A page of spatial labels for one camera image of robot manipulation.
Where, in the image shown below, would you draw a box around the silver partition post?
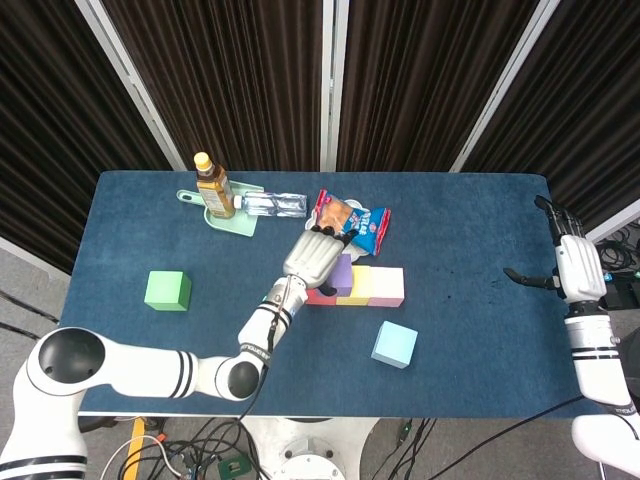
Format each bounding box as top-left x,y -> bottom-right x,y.
449,0 -> 561,174
74,0 -> 187,172
319,0 -> 350,173

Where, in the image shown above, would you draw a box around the blue table cloth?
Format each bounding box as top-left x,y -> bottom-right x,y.
59,170 -> 601,419

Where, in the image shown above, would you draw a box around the mint green plastic scoop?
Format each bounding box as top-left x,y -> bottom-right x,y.
175,183 -> 265,237

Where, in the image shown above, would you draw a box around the pink foam cube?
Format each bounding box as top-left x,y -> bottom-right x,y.
368,267 -> 405,308

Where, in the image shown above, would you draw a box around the green circuit board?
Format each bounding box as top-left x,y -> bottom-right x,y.
218,455 -> 250,479

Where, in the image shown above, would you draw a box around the light blue foam cube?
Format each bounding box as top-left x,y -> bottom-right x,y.
370,320 -> 419,370

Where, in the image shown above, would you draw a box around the clear plastic water bottle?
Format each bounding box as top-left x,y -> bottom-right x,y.
232,190 -> 308,219

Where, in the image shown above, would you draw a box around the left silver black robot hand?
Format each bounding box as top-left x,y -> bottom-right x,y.
282,224 -> 361,296

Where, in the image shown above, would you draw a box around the silver partition rail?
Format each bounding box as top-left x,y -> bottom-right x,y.
582,199 -> 640,246
0,234 -> 71,281

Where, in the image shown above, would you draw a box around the yellow capped tea bottle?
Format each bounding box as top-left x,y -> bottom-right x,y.
193,151 -> 237,220

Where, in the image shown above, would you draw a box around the dark brown pleated curtain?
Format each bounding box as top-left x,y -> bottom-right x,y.
337,0 -> 541,173
464,0 -> 640,246
0,0 -> 174,274
102,0 -> 325,172

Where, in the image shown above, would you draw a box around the black coiled cable bundle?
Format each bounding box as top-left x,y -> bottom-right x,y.
594,227 -> 640,274

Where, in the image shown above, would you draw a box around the yellow foam cube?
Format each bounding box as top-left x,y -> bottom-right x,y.
335,265 -> 374,307

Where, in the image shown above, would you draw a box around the green foam cube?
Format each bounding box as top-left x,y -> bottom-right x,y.
143,270 -> 193,313

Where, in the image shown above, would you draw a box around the red foam cube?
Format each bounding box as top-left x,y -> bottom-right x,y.
304,287 -> 339,306

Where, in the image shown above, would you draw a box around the black floor cable tangle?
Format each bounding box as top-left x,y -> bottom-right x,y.
79,417 -> 274,480

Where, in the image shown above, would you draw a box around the blue red snack bag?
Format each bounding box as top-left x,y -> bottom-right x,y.
312,188 -> 392,257

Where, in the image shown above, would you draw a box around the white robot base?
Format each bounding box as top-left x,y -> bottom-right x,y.
239,415 -> 381,480

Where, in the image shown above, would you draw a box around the purple foam cube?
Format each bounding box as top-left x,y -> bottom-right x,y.
329,253 -> 354,294

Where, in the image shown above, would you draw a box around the black floor cable strands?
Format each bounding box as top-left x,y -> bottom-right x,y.
382,417 -> 441,480

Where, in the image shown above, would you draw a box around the white scalloped plate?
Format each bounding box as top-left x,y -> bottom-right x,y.
304,199 -> 371,264

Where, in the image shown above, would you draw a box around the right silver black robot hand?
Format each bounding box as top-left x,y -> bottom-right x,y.
503,194 -> 609,304

